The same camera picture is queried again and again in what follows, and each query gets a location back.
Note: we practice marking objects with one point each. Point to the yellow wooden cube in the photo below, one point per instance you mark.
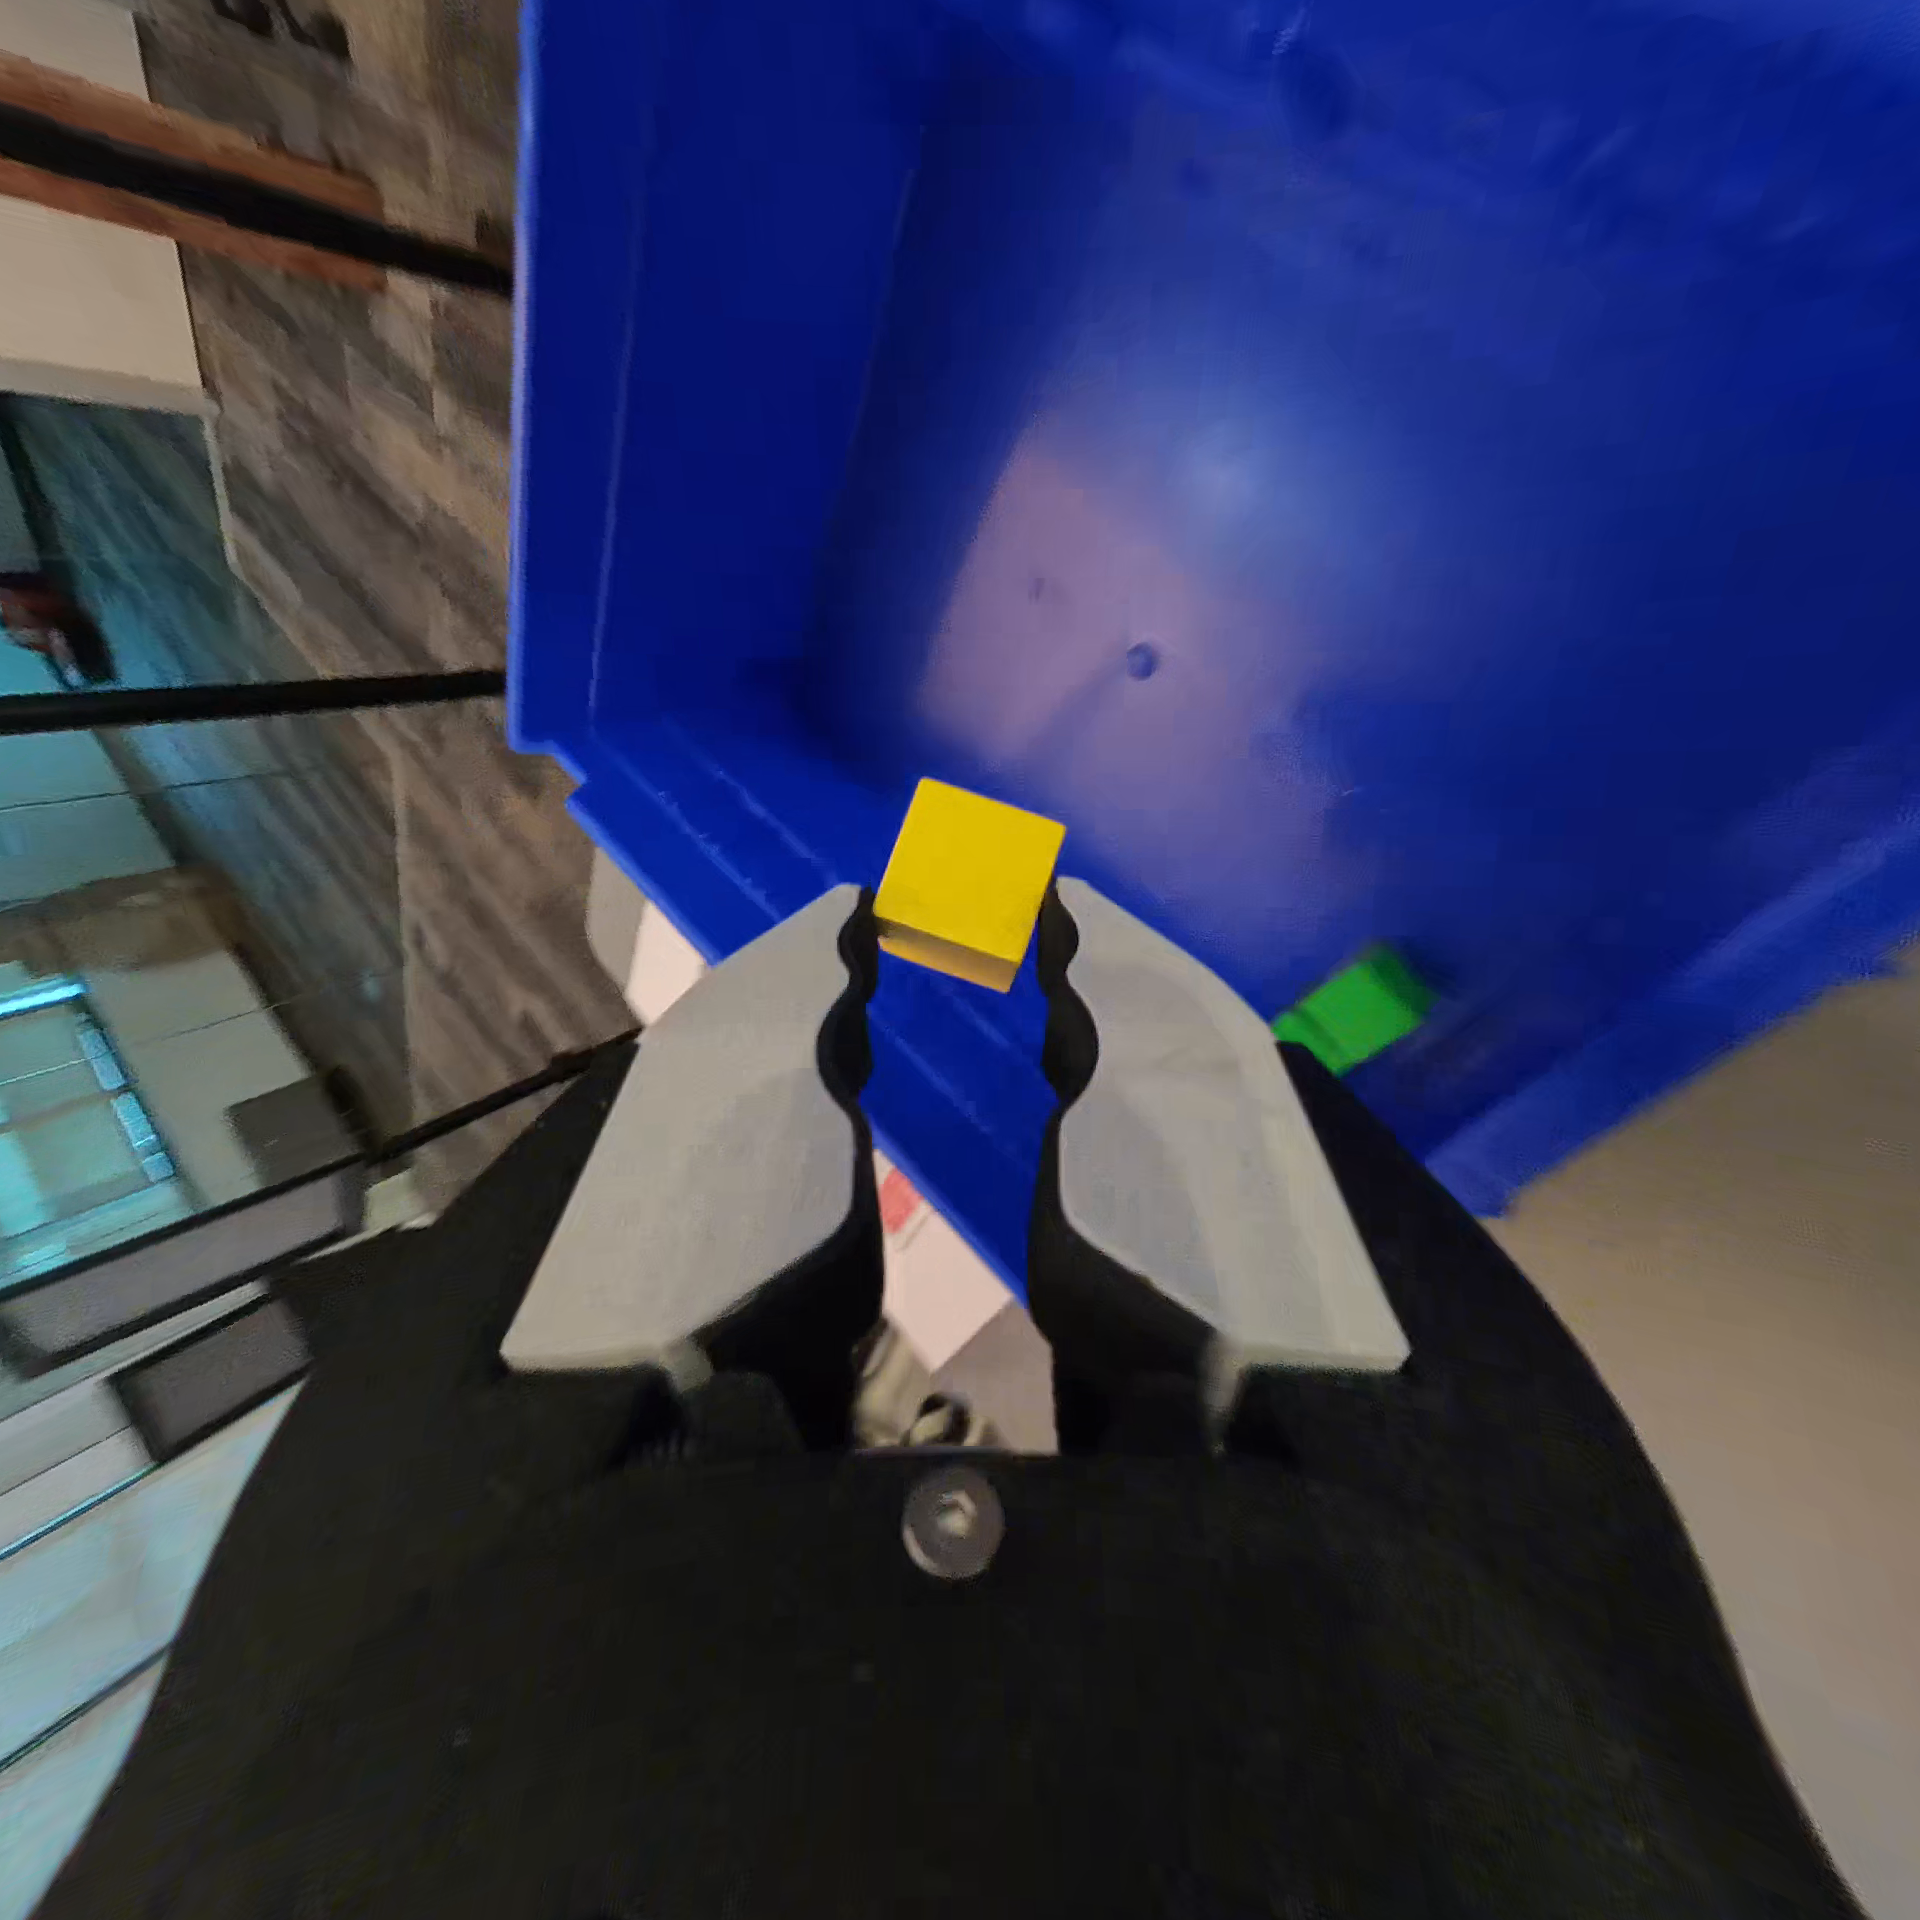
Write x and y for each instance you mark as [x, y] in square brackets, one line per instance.
[968, 878]

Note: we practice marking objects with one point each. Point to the blue plastic bin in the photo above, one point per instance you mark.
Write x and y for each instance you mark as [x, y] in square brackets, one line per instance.
[751, 374]

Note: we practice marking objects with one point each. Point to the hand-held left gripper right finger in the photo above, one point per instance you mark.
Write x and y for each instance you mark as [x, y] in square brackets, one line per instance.
[1215, 1170]

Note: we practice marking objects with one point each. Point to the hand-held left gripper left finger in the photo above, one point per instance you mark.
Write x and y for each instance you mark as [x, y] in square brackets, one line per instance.
[705, 1170]

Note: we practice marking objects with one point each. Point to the green wooden cube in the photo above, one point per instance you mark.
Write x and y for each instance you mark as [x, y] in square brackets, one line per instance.
[1358, 1012]

